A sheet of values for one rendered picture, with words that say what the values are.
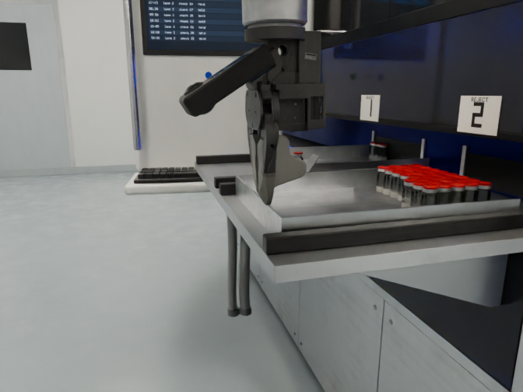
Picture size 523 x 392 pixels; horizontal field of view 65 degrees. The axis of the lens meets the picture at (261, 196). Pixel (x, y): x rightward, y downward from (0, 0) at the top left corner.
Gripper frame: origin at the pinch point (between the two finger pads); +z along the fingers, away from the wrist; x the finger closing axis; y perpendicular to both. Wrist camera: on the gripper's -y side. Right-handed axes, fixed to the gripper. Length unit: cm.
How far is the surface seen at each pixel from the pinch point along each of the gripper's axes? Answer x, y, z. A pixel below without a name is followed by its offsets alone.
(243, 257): 96, 19, 52
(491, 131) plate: 3.3, 38.2, -5.9
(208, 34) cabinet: 89, 8, -29
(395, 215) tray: -6.8, 15.4, 2.2
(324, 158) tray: 53, 32, 6
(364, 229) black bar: -8.7, 10.0, 2.7
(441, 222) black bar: -8.8, 20.6, 3.1
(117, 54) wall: 545, -39, -51
